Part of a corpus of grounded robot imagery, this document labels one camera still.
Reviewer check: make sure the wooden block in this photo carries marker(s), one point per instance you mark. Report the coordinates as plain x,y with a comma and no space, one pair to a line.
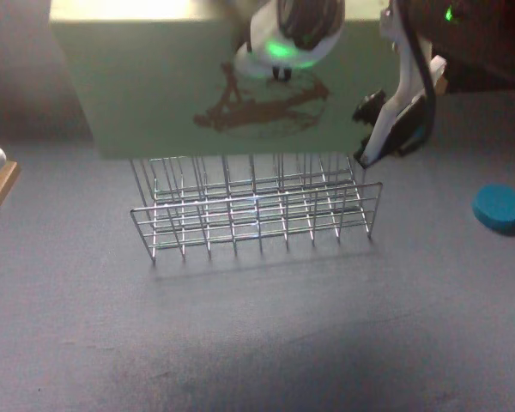
2,184

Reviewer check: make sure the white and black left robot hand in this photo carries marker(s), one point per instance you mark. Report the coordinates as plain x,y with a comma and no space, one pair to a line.
405,73

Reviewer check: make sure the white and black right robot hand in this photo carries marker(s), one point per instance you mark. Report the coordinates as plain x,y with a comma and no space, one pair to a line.
262,47

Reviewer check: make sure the blue round disc block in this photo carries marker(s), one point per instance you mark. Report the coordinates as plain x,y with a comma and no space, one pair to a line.
498,206

